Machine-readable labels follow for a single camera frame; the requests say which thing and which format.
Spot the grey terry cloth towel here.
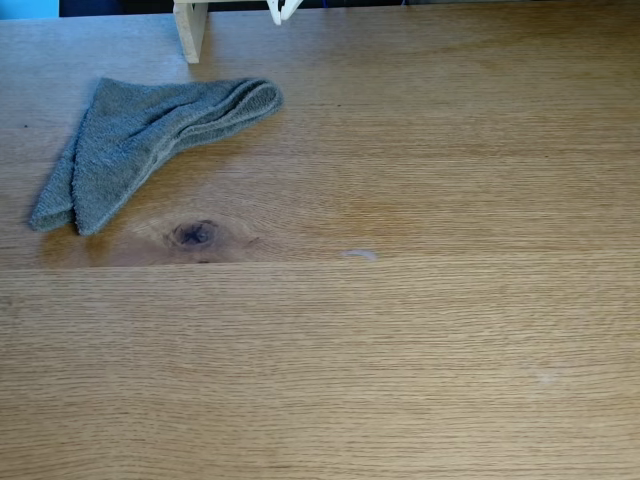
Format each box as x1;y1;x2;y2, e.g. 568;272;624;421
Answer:
28;76;285;237

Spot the cream wooden stand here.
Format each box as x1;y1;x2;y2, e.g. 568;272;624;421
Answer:
172;0;272;65

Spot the dark blue object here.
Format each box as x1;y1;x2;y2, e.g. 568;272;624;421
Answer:
59;0;124;18

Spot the light blue object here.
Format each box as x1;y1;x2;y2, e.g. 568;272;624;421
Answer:
0;0;62;21

